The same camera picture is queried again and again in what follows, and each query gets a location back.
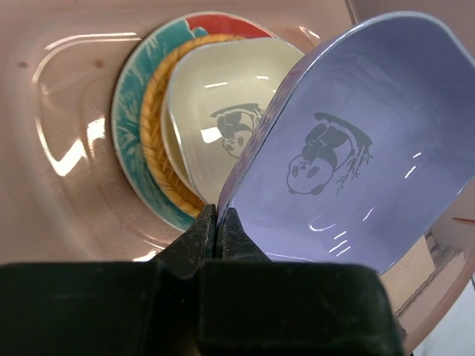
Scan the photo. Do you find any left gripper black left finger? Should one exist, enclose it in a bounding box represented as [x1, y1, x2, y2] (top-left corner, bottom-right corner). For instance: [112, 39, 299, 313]
[1, 205, 216, 355]

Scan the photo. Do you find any purple square panda dish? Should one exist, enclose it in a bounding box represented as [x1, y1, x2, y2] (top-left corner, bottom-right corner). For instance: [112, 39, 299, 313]
[218, 11, 474, 273]

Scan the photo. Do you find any red floral round plate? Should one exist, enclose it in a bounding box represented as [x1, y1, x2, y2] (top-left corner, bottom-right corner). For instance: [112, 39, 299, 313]
[111, 12, 276, 231]

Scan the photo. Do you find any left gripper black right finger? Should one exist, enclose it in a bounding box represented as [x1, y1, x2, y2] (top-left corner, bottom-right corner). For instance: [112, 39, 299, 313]
[198, 208, 404, 355]

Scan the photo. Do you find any woven bamboo round tray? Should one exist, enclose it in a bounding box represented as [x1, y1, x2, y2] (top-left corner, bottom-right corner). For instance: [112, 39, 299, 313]
[140, 33, 244, 218]

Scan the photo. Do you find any cream square panda dish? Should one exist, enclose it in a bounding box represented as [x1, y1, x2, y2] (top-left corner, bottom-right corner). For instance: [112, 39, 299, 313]
[166, 37, 304, 204]

